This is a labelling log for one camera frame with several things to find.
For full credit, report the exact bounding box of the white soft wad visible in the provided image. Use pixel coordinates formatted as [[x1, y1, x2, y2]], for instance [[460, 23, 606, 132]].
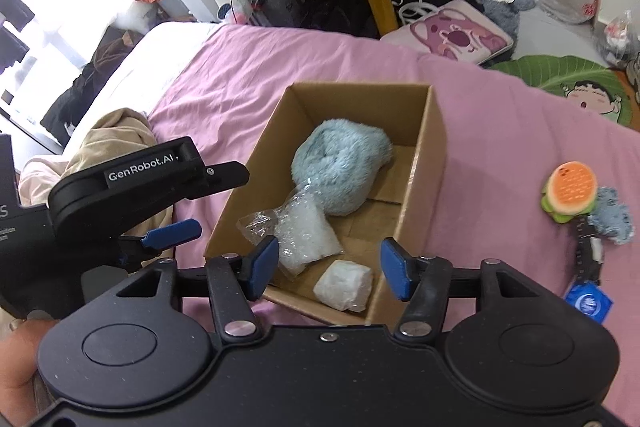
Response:
[[314, 260, 374, 313]]

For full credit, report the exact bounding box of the clear bag white filling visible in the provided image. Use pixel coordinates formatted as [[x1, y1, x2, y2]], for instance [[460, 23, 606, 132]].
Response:
[[236, 185, 343, 279]]

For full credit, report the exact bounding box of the fluffy light blue towel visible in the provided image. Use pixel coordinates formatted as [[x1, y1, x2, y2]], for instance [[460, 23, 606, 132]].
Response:
[[291, 119, 393, 217]]

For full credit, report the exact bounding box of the blue tissue packet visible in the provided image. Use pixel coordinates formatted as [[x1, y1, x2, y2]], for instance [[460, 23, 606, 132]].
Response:
[[564, 282, 613, 324]]

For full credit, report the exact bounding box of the black dotted pouch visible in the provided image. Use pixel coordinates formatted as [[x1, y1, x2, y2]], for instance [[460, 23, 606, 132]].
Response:
[[575, 216, 604, 286]]

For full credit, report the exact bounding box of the hamburger plush toy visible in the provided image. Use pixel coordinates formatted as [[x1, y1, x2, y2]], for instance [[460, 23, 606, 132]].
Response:
[[540, 160, 598, 225]]

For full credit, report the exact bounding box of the blue grey plush toy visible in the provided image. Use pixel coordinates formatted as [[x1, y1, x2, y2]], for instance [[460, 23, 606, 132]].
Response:
[[588, 186, 634, 245]]

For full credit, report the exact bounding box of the person's left hand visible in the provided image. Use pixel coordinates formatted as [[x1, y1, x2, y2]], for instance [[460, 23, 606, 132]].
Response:
[[0, 319, 56, 426]]

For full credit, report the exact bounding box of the open cardboard box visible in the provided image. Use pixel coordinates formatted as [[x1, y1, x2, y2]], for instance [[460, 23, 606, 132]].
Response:
[[205, 82, 447, 325]]

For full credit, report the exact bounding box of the tan blanket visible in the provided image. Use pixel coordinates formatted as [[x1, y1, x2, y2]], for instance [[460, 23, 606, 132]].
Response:
[[17, 107, 177, 268]]

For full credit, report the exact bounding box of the white appliance on floor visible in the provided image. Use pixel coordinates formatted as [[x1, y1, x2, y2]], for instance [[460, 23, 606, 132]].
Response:
[[214, 0, 254, 25]]

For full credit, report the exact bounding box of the pink bear cushion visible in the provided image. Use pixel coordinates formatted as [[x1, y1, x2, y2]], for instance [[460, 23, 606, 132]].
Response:
[[381, 0, 514, 65]]

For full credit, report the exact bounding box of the green leaf cartoon rug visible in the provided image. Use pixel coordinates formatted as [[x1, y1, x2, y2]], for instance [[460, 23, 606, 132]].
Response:
[[490, 55, 637, 128]]

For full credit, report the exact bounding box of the grey fluffy mat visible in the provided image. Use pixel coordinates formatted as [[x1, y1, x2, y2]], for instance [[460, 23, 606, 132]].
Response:
[[476, 0, 536, 43]]

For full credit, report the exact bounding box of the small clear plastic bag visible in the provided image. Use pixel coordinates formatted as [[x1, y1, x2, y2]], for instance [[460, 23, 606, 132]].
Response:
[[602, 10, 639, 69]]

